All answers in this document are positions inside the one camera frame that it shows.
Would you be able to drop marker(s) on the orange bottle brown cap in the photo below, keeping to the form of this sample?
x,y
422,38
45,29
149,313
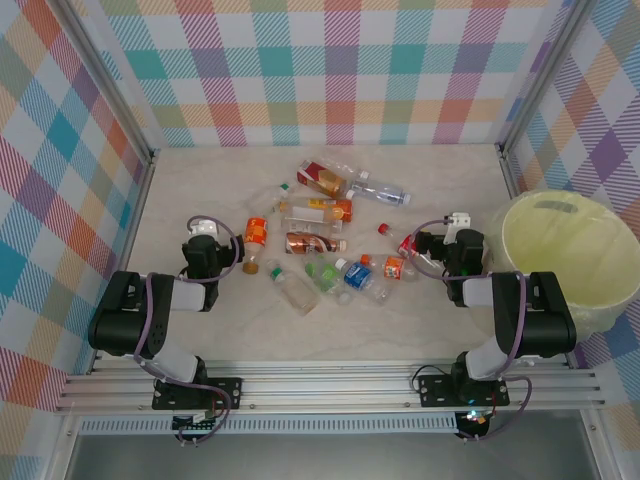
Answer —
x,y
256,232

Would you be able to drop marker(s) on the orange label bottle orange cap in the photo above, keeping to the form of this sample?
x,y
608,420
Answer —
x,y
393,268

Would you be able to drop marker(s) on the red cap red label bottle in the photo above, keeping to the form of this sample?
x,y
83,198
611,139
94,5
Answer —
x,y
383,229

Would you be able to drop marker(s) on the clear ribbed water bottle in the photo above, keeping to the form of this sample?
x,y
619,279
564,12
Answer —
x,y
380,192

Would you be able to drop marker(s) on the large clear bottle green cap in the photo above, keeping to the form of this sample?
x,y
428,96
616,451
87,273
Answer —
x,y
300,295

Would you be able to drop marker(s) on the small clear bottle green cap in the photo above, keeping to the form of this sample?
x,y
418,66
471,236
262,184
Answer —
x,y
285,188

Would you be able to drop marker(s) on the copper label bottle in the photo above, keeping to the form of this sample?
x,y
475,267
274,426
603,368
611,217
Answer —
x,y
310,243

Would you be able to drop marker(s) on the blue label bottle white cap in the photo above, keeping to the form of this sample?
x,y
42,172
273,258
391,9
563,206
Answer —
x,y
358,276

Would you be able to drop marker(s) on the clear unlabelled plastic bottle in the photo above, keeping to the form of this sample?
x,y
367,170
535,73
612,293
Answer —
x,y
310,227

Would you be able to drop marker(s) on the clear bottle white cap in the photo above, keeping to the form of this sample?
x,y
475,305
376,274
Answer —
x,y
364,175

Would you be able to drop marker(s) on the green label bottle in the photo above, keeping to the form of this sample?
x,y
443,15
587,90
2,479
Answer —
x,y
330,276

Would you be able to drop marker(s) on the orange yellow label bottle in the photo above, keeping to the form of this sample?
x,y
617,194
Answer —
x,y
342,210

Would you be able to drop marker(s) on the red label plastic bottle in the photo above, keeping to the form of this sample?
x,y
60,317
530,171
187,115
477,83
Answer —
x,y
310,175

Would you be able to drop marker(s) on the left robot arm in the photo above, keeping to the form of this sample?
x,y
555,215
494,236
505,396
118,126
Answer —
x,y
125,320

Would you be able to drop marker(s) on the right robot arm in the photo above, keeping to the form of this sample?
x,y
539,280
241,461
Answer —
x,y
545,320

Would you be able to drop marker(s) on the pale yellow plastic bin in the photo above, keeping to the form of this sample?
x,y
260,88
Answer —
x,y
565,250

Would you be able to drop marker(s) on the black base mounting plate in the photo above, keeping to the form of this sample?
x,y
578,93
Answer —
x,y
435,390
225,392

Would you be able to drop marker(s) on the small circuit board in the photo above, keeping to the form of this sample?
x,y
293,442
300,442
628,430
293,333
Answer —
x,y
192,422
475,420

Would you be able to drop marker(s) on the grey metal lower panel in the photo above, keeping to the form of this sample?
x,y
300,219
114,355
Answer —
x,y
325,457

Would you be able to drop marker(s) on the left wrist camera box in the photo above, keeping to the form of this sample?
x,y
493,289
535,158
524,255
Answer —
x,y
205,228

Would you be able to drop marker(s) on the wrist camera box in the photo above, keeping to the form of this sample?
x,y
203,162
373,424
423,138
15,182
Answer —
x,y
459,222
205,228

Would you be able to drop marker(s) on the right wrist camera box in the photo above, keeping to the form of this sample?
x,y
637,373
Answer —
x,y
459,222

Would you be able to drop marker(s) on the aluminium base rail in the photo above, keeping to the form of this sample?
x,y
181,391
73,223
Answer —
x,y
325,385

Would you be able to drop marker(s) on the aluminium corner post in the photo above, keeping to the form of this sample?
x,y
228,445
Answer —
x,y
542,75
107,85

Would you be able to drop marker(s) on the aluminium frame leg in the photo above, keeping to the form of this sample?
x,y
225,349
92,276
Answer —
x,y
597,445
60,450

